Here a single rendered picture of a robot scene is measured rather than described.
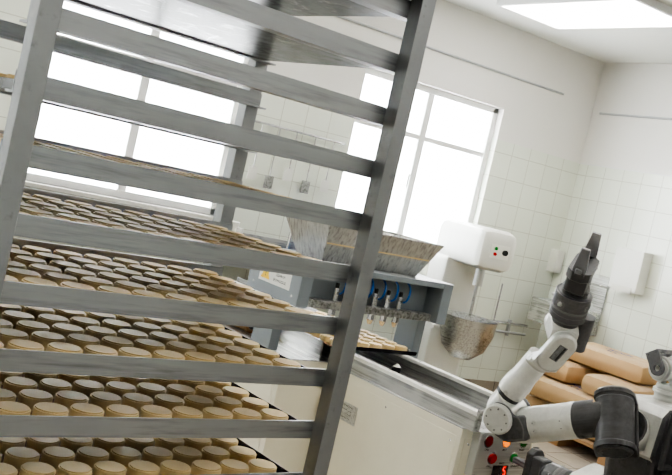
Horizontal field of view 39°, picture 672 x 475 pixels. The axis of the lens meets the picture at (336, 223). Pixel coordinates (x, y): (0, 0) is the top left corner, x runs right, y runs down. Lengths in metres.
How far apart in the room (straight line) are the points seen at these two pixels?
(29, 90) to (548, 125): 7.19
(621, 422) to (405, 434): 0.94
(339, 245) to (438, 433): 0.80
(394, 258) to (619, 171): 4.90
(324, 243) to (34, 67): 2.20
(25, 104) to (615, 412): 1.56
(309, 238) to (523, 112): 4.82
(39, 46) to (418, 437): 2.07
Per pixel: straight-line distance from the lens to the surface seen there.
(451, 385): 3.35
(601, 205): 8.30
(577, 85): 8.44
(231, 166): 1.92
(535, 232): 8.29
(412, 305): 3.68
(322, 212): 1.53
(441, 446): 2.95
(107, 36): 1.31
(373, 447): 3.18
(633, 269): 7.83
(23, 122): 1.24
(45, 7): 1.25
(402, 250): 3.53
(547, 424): 2.39
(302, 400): 3.37
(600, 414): 2.34
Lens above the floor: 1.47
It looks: 2 degrees down
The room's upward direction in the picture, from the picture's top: 13 degrees clockwise
